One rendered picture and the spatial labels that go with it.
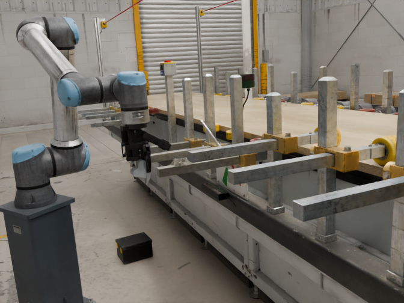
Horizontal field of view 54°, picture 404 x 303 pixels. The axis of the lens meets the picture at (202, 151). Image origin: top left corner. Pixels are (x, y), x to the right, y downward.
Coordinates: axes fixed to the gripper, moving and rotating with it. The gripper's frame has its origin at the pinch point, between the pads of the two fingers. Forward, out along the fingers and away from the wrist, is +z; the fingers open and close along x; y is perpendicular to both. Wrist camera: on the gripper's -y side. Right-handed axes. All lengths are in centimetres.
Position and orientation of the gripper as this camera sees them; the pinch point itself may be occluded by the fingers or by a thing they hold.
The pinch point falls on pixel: (148, 180)
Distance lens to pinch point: 138.2
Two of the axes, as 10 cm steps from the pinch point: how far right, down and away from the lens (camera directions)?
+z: 0.7, 9.7, 2.1
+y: -9.2, 1.5, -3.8
